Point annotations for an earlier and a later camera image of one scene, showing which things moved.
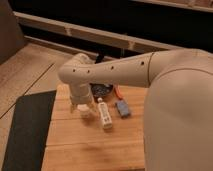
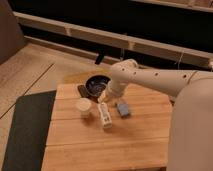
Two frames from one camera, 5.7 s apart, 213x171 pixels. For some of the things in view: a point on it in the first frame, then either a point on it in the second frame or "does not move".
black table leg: x=99 y=56 does not move
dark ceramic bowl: x=101 y=90 does not move
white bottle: x=104 y=114 does not move
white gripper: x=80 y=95 → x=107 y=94
